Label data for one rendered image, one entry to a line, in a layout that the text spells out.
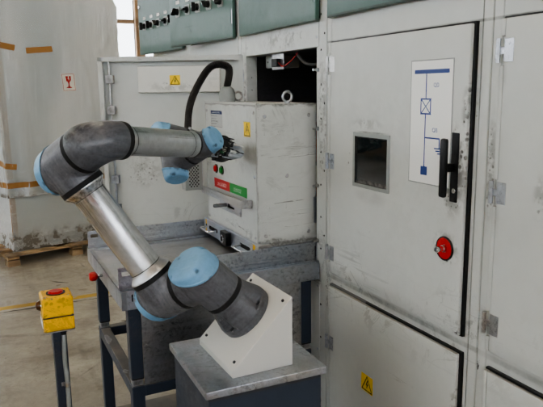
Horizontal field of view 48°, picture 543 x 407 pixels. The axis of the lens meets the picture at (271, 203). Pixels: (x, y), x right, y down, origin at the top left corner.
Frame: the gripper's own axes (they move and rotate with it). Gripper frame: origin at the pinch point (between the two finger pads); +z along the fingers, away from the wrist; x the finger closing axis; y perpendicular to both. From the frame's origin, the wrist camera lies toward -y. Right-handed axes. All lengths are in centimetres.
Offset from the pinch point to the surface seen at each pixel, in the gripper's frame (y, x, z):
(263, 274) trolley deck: 17.2, -38.3, 5.7
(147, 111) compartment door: -71, 13, 2
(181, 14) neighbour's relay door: -93, 65, 23
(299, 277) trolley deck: 20.7, -38.0, 18.8
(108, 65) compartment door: -80, 29, -15
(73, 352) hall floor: -152, -119, 28
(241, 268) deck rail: 12.4, -37.8, -0.3
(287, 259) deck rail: 16.8, -32.9, 15.4
